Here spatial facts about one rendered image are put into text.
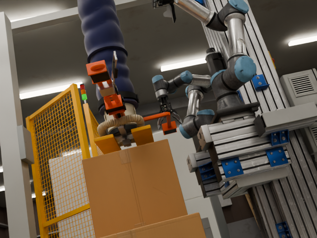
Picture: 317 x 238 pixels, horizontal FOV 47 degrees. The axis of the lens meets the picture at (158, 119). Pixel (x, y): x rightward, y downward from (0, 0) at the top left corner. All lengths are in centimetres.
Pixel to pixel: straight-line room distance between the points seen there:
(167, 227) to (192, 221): 7
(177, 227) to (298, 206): 112
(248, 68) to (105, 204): 93
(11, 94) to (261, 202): 237
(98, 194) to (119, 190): 9
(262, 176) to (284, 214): 22
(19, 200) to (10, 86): 103
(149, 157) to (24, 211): 170
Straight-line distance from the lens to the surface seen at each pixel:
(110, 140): 186
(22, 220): 316
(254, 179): 191
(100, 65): 142
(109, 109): 178
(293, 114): 180
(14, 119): 340
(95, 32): 217
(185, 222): 100
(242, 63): 183
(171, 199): 161
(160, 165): 164
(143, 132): 185
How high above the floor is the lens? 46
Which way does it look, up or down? 20 degrees up
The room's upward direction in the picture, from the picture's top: 15 degrees counter-clockwise
